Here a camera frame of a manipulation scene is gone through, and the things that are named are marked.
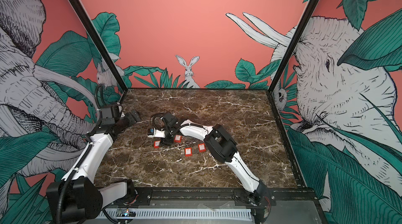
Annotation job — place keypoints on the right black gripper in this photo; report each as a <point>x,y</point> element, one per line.
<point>166,142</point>

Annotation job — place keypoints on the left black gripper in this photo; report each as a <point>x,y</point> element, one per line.
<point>130,119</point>

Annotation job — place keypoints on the red padlock shackle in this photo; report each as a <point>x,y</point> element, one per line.
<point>178,138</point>

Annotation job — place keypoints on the red padlock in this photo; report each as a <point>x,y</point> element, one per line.
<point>157,144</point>
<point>202,147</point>
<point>188,152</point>

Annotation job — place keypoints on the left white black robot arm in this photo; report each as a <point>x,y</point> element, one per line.
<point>75,198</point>

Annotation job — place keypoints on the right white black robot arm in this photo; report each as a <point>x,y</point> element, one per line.
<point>223,148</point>

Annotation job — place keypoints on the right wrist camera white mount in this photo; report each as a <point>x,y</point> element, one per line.
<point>155,133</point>

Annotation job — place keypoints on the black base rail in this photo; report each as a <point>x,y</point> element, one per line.
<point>145,195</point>

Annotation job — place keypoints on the white slotted cable duct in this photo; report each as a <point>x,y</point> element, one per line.
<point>176,213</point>

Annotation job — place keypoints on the left black frame post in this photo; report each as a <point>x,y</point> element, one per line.
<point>95,37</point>

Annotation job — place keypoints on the black frame post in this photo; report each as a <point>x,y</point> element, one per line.
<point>310,7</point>
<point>95,37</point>

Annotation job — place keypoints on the right black frame post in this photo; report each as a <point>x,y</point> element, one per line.
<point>310,7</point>

